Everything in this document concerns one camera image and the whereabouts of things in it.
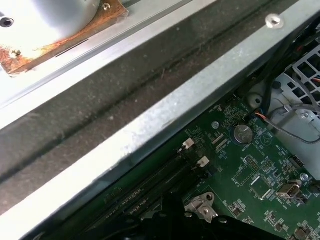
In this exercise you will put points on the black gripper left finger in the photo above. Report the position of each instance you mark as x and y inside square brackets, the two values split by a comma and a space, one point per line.
[165, 225]

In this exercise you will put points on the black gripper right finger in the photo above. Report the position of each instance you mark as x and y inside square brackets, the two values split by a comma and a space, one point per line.
[200, 230]

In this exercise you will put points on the CPU socket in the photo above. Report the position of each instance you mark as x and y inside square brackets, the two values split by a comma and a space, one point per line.
[197, 202]

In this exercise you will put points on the white-clipped RAM slot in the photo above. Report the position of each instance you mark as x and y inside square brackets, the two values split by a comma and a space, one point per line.
[150, 171]
[175, 183]

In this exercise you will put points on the black-clipped RAM slot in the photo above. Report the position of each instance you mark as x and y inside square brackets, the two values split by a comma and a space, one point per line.
[195, 185]
[162, 177]

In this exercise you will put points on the green motherboard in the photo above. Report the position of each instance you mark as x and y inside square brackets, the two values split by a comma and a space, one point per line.
[225, 162]

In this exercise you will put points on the silver internal USB port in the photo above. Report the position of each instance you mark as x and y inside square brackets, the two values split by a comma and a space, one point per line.
[287, 192]

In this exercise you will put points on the round coin battery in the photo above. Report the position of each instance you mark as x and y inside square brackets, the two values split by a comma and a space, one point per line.
[243, 133]

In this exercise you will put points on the silver motherboard screw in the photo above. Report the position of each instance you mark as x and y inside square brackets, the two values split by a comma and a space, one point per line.
[303, 177]
[215, 124]

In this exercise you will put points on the black PC case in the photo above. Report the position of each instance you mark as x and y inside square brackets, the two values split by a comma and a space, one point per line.
[125, 87]

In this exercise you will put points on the silver drive cage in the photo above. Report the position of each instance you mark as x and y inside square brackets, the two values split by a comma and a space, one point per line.
[305, 125]

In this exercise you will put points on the square brown base plate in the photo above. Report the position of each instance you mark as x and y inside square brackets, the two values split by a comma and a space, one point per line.
[113, 15]

